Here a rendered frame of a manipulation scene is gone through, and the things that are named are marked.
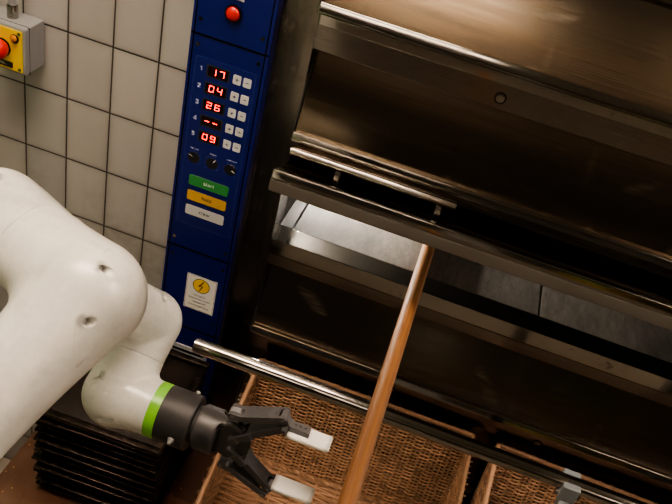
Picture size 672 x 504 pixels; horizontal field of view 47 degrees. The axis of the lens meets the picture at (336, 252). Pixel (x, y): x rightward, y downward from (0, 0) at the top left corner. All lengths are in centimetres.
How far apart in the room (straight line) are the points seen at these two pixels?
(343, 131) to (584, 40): 47
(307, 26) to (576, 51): 48
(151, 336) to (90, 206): 67
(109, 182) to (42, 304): 101
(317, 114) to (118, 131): 46
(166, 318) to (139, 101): 57
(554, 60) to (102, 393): 93
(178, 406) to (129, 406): 8
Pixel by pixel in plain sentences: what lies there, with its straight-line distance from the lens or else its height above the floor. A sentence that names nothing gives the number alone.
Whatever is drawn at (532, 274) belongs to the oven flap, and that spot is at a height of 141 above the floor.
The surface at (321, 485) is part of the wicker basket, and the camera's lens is 203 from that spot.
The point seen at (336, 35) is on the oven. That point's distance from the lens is 147.
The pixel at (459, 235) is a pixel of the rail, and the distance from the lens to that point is 143.
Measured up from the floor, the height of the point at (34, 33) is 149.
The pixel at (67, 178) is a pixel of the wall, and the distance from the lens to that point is 189.
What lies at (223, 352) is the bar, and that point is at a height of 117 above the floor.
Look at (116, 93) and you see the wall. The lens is 171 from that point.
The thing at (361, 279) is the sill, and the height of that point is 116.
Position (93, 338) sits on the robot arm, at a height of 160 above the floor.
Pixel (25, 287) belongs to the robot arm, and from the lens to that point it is 87.
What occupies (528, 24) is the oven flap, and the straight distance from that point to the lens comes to 141.
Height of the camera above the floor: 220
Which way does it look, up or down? 36 degrees down
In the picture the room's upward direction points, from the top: 16 degrees clockwise
